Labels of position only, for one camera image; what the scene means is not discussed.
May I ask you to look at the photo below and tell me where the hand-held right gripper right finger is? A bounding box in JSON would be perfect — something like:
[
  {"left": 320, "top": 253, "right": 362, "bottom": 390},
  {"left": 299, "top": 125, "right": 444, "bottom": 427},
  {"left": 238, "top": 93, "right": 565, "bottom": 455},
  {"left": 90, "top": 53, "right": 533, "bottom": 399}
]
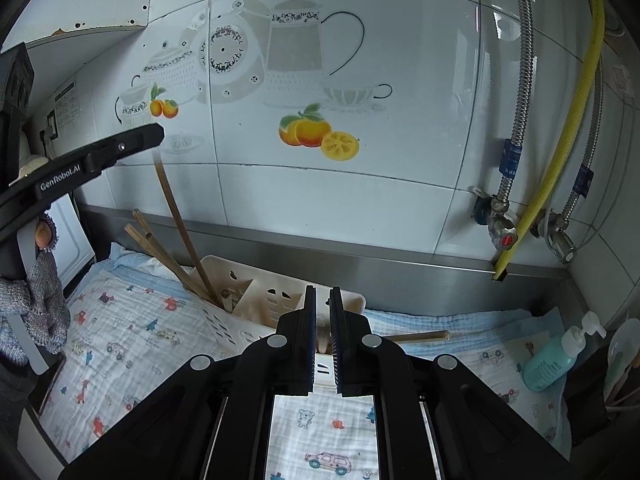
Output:
[{"left": 329, "top": 286, "right": 582, "bottom": 480}]

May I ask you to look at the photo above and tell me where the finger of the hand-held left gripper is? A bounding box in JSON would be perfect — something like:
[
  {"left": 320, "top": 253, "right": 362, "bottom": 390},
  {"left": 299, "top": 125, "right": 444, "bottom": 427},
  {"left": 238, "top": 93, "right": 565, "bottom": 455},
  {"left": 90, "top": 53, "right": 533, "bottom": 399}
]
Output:
[{"left": 86, "top": 123, "right": 165, "bottom": 176}]

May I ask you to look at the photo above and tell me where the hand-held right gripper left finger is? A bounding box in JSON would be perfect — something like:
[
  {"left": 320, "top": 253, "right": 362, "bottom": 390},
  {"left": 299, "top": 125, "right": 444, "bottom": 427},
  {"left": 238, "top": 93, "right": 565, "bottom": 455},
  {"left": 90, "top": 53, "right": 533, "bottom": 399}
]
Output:
[{"left": 57, "top": 285, "right": 317, "bottom": 480}]

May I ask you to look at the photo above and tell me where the cream plastic utensil holder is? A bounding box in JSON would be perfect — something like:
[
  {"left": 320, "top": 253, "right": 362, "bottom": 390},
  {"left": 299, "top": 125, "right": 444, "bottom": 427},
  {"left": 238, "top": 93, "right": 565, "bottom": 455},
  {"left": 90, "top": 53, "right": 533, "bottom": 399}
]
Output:
[{"left": 197, "top": 254, "right": 368, "bottom": 388}]

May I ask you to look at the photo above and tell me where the brown wooden chopstick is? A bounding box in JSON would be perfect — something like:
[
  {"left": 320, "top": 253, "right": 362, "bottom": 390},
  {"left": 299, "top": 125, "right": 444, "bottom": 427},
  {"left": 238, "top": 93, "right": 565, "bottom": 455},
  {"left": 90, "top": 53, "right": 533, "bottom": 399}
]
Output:
[
  {"left": 131, "top": 208, "right": 213, "bottom": 302},
  {"left": 154, "top": 152, "right": 223, "bottom": 308},
  {"left": 387, "top": 330, "right": 452, "bottom": 345},
  {"left": 123, "top": 224, "right": 203, "bottom": 297}
]

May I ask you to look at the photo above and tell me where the person's left hand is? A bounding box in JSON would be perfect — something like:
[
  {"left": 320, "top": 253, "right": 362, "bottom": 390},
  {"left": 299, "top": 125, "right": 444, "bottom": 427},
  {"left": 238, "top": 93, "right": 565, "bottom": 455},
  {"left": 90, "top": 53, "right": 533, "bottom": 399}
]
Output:
[{"left": 0, "top": 212, "right": 71, "bottom": 367}]

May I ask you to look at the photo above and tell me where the white grooved panel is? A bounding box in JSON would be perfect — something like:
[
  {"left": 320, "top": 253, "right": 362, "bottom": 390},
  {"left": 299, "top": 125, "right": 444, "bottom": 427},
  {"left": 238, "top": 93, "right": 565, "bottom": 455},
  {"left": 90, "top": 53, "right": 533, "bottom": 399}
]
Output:
[{"left": 49, "top": 192, "right": 97, "bottom": 288}]

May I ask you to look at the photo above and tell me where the printed white blanket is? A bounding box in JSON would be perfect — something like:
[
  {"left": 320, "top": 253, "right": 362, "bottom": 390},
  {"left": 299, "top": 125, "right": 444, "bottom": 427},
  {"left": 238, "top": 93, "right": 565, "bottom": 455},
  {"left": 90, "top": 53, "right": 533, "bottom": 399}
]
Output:
[{"left": 37, "top": 242, "right": 573, "bottom": 480}]

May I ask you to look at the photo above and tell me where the metal valve red knob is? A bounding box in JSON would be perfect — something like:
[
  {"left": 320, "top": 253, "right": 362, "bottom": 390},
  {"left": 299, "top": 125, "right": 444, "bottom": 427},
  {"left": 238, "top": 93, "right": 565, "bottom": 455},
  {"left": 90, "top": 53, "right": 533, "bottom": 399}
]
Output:
[{"left": 472, "top": 187, "right": 521, "bottom": 252}]

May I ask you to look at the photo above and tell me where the teal soap pump bottle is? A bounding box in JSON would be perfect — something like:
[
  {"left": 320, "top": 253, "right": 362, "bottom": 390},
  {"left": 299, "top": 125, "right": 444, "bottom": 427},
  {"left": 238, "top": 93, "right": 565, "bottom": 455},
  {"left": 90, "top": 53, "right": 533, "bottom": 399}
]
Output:
[{"left": 522, "top": 310, "right": 608, "bottom": 393}]

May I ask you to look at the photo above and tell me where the metal angle valve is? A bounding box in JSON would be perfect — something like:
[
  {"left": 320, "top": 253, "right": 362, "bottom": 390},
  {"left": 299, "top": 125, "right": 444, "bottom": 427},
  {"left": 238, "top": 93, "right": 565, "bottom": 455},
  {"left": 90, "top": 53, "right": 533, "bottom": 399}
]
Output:
[{"left": 532, "top": 210, "right": 576, "bottom": 264}]

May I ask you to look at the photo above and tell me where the white plastic spoon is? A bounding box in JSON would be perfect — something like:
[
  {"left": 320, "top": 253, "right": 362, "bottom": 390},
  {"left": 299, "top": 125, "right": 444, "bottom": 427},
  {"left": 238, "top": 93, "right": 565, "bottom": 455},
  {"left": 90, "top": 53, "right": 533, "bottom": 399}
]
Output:
[{"left": 604, "top": 317, "right": 640, "bottom": 406}]

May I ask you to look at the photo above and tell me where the yellow gas pipe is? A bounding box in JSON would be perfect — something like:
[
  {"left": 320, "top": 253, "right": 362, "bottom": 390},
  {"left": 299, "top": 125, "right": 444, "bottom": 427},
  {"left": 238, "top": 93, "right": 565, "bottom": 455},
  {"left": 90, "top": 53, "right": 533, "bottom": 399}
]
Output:
[{"left": 492, "top": 0, "right": 607, "bottom": 281}]

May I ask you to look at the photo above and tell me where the black wall socket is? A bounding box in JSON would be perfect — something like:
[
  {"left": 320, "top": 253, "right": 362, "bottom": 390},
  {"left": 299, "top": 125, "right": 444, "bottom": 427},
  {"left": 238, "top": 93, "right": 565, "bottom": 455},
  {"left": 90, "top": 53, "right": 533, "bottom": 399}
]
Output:
[{"left": 39, "top": 110, "right": 60, "bottom": 144}]

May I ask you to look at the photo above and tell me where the white wall label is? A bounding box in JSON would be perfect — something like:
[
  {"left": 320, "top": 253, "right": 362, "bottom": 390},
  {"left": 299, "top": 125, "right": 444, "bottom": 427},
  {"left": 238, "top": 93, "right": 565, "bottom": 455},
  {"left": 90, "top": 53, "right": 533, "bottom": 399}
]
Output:
[{"left": 54, "top": 86, "right": 82, "bottom": 129}]

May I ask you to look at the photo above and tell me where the braided metal hose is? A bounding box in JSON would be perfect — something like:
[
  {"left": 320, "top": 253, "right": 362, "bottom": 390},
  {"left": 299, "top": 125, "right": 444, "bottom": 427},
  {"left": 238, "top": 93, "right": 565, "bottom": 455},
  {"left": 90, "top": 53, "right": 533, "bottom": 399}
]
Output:
[
  {"left": 492, "top": 0, "right": 538, "bottom": 201},
  {"left": 560, "top": 60, "right": 606, "bottom": 221}
]

